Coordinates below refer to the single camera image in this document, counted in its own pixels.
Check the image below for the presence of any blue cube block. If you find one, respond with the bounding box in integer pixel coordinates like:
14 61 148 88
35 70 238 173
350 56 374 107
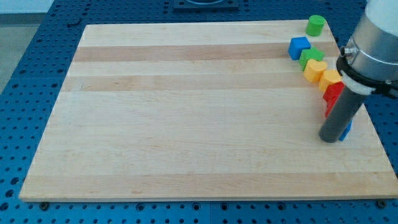
288 37 312 60

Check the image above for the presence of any yellow heart block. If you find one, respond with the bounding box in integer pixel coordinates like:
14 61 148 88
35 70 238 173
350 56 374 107
303 59 328 83

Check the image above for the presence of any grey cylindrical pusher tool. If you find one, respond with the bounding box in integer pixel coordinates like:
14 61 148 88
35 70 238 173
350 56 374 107
318 87 368 143

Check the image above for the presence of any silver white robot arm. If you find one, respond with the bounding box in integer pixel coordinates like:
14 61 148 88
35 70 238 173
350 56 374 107
336 0 397 98

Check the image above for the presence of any small blue block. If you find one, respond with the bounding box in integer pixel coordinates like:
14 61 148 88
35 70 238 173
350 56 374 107
338 121 353 141

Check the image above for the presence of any yellow hexagon block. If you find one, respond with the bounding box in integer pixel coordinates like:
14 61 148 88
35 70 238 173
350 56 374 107
318 69 341 92

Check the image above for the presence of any green cylinder block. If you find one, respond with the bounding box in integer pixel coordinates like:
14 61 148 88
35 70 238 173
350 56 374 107
305 14 326 37

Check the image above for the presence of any green star block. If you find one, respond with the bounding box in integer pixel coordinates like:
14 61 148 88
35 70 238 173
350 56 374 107
298 47 325 70

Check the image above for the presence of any light wooden board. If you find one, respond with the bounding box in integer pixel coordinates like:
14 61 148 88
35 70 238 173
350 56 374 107
19 20 397 202

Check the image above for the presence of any red block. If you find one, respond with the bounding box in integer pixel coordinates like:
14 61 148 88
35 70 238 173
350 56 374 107
323 82 345 102
325 97 338 118

